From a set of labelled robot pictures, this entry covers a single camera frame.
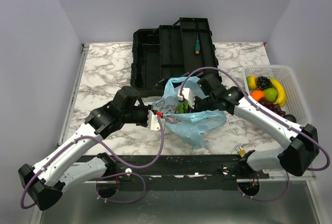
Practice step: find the black open toolbox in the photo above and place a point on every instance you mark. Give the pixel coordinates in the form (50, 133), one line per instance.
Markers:
(168, 52)

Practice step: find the light blue printed plastic bag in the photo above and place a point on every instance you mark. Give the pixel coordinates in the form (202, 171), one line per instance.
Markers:
(189, 127)

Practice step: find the dark plum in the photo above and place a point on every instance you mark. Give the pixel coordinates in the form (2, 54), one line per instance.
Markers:
(290, 117)

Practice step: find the red purple grape bunch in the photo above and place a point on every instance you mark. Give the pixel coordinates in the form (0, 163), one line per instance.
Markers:
(273, 107)

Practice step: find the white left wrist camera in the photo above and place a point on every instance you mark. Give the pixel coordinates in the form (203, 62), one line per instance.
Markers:
(155, 121)

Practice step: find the orange fruit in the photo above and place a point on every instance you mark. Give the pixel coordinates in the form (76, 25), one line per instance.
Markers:
(258, 95)

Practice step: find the green orange screwdriver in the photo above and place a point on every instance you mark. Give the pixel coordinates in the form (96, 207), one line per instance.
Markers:
(197, 45)

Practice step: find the yellow lemon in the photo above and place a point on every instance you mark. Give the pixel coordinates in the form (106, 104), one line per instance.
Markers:
(251, 82)

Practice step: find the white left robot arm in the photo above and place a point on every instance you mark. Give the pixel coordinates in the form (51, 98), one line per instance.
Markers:
(46, 180)

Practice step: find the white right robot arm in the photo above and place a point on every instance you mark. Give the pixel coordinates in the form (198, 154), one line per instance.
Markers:
(298, 142)

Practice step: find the yellow banana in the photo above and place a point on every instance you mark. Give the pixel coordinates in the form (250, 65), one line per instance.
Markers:
(281, 100)

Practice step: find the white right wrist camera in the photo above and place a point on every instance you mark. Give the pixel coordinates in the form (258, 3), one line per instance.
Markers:
(187, 95)

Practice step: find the white plastic fruit basket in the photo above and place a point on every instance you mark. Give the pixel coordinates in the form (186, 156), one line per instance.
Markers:
(295, 104)

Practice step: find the dark purple grape bunch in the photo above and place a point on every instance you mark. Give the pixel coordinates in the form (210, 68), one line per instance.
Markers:
(263, 83)

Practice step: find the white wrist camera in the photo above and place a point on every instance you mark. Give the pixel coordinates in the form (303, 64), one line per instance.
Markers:
(187, 95)
(155, 121)

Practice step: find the green pear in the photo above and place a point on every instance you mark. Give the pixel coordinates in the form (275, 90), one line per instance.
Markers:
(271, 94)

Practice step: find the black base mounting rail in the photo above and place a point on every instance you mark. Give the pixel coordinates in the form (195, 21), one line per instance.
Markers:
(179, 173)

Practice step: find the yellow connector plug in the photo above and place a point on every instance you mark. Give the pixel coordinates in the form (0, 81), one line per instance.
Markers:
(241, 152)

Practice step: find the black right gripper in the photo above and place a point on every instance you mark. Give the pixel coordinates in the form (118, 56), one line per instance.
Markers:
(195, 109)

